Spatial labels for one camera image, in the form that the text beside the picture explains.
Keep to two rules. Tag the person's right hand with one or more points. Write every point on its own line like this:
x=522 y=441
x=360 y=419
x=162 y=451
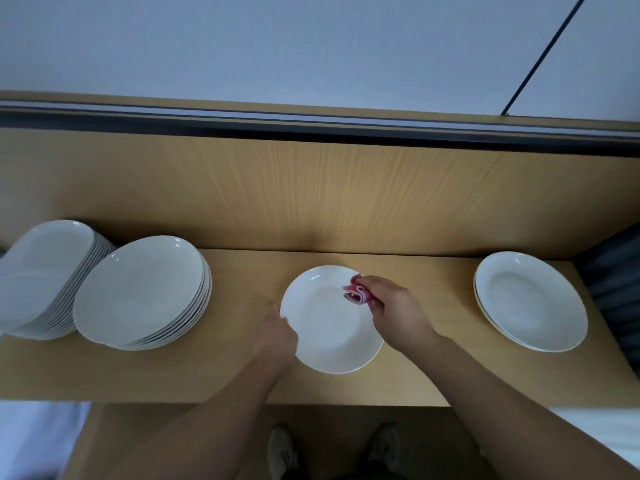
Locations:
x=402 y=317

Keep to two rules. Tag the person's left hand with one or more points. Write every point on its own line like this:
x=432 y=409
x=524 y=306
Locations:
x=273 y=340

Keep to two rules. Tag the pink cleaning cloth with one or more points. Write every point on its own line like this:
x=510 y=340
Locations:
x=357 y=294

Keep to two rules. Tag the white glossy round plate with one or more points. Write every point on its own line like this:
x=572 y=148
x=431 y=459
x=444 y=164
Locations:
x=330 y=330

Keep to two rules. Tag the stack of white round plates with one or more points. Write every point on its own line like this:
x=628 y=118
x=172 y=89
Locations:
x=530 y=300

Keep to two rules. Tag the pile of white round plates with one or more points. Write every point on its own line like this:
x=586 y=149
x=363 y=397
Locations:
x=138 y=290

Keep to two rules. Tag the pile of white oblong plates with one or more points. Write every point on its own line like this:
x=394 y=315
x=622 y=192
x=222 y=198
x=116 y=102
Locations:
x=45 y=275

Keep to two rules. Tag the person's left forearm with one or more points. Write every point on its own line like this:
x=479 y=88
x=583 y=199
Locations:
x=195 y=430

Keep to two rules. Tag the person's right forearm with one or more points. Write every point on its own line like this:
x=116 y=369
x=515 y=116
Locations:
x=540 y=415

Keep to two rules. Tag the grey curtain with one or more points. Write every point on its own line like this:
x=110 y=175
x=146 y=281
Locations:
x=615 y=295

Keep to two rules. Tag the white bed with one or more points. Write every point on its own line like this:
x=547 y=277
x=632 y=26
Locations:
x=40 y=440

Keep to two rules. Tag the black wall rail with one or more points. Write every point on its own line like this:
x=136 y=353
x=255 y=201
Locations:
x=300 y=130

